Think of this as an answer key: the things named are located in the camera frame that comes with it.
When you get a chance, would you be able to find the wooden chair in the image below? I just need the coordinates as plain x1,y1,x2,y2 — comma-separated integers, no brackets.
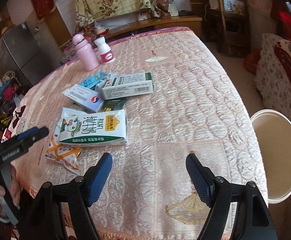
206,0,251,57

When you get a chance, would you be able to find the blue snack packet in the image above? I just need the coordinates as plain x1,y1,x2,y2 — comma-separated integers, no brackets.
79,72,111,91

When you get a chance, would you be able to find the white milk carton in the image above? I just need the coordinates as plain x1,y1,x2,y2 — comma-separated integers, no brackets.
58,109,128,147

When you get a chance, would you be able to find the pile of colourful clothes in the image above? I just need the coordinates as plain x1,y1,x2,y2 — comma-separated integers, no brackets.
0,70,24,141

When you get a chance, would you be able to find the floral cloth covered television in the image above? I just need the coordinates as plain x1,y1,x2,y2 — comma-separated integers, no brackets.
75,0,173,32

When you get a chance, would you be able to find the orange white snack wrapper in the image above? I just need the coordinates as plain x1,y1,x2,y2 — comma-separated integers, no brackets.
45,134,82,175

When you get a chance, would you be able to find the blue white medicine box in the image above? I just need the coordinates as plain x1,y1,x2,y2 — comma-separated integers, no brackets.
62,84,104,112

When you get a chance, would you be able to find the grey refrigerator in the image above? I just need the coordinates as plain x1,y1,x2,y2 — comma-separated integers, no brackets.
0,22,62,87

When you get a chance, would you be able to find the cream trash bucket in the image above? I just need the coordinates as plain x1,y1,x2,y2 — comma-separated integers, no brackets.
251,109,291,204

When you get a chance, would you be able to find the pink quilted table cover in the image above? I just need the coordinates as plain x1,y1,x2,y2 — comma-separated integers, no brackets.
1,26,269,240

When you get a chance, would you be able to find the pink water bottle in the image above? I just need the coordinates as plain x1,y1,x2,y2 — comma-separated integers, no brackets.
72,34,100,71

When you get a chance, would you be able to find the red cushion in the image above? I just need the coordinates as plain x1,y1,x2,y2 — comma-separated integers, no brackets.
277,11,291,40

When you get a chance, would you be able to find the green white medicine box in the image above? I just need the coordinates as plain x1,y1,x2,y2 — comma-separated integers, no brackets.
95,72,154,100

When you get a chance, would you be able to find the dark green cracker packet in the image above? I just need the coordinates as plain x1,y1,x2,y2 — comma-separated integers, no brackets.
99,98,127,112

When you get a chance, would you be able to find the white bottle pink label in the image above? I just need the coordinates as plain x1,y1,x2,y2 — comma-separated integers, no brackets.
94,37,115,63

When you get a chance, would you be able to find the wooden tv cabinet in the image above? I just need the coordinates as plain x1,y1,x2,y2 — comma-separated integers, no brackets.
105,16,203,39

